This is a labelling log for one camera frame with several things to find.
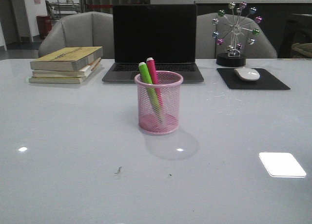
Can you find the pink highlighter pen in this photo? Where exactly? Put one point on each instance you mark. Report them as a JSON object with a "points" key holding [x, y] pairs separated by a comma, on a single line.
{"points": [[152, 71]]}

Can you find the middle cream book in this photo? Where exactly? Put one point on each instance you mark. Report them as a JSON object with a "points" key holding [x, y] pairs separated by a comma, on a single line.
{"points": [[84, 72]]}

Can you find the top yellow book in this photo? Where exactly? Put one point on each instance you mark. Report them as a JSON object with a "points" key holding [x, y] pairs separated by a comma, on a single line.
{"points": [[67, 59]]}

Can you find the red trash bin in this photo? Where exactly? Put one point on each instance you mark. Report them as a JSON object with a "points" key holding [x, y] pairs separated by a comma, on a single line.
{"points": [[44, 25]]}

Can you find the black mouse pad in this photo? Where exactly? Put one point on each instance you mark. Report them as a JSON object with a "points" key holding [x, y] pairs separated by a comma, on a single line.
{"points": [[266, 80]]}

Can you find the right grey armchair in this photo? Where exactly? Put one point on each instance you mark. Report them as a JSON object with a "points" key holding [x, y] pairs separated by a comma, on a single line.
{"points": [[253, 46]]}

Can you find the left grey armchair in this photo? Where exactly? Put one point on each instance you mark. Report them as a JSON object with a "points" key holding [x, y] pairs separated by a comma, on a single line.
{"points": [[81, 30]]}

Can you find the pink mesh pen holder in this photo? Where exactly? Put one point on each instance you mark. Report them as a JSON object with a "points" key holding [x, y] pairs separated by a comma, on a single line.
{"points": [[152, 118]]}

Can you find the bottom pale book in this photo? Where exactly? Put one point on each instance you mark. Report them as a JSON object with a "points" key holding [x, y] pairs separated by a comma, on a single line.
{"points": [[57, 80]]}

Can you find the dark wooden chair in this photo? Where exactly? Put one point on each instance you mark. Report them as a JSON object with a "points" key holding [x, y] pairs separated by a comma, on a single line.
{"points": [[298, 29]]}

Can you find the white computer mouse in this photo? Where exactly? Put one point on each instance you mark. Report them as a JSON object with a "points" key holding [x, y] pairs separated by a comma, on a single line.
{"points": [[247, 74]]}

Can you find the ferris wheel desk ornament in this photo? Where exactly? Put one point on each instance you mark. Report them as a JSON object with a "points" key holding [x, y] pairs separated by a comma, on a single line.
{"points": [[234, 28]]}

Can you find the grey armchair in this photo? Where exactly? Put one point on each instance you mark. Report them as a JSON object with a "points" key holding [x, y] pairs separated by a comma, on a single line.
{"points": [[81, 30], [253, 46]]}

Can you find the grey open laptop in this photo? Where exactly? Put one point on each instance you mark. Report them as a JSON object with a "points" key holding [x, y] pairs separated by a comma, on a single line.
{"points": [[164, 32]]}

